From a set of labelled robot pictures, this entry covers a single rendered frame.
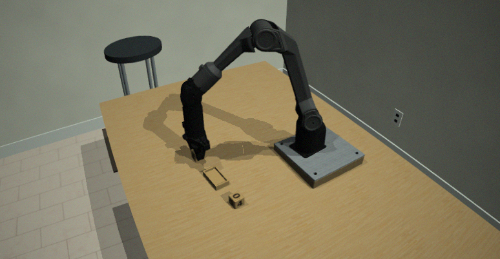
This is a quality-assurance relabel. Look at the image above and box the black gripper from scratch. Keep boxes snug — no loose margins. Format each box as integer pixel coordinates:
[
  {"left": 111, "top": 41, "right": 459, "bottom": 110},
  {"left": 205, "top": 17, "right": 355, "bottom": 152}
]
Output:
[{"left": 182, "top": 121, "right": 210, "bottom": 161}]

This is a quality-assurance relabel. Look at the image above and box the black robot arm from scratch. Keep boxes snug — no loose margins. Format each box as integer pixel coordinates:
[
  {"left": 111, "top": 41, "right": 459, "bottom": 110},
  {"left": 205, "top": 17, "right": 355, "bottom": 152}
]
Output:
[{"left": 180, "top": 19, "right": 326, "bottom": 158}]

